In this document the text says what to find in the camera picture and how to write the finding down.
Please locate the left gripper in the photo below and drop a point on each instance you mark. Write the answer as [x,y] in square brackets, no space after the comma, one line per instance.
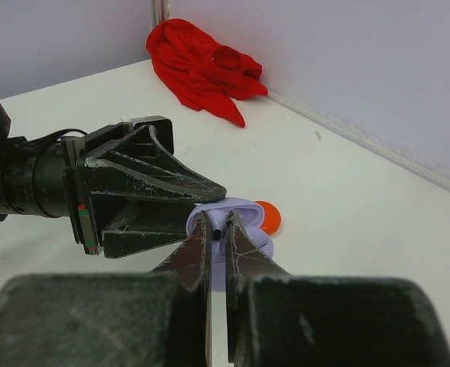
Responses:
[138,165]

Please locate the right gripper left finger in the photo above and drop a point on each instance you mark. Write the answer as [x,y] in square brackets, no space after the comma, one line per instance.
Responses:
[155,318]

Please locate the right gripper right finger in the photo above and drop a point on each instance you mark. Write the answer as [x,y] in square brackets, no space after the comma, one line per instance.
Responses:
[278,319]

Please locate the purple earbud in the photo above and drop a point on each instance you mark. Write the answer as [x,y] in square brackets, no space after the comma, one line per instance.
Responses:
[220,221]

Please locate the orange charging case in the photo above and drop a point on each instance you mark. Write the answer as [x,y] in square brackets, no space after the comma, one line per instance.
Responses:
[272,217]

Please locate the purple charging case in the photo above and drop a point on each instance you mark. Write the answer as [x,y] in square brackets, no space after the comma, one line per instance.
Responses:
[245,228]

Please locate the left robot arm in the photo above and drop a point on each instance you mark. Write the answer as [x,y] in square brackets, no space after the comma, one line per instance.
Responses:
[31,175]

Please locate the red cloth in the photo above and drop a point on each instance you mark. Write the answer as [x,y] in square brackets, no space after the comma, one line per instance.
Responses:
[202,73]

